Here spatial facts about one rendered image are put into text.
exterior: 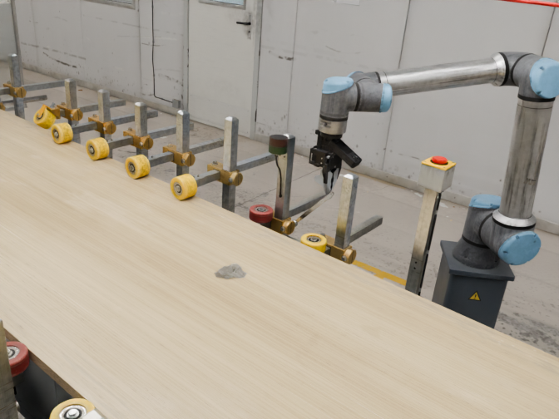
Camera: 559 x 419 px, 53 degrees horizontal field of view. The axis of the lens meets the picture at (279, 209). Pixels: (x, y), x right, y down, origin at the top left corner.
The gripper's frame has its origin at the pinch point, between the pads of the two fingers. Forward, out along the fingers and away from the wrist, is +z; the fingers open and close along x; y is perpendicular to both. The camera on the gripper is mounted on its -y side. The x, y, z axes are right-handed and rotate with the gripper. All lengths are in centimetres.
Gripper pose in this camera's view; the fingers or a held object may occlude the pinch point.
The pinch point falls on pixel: (329, 191)
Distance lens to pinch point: 186.3
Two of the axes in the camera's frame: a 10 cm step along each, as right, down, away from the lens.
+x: -6.3, 2.8, -7.2
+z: -0.8, 9.0, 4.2
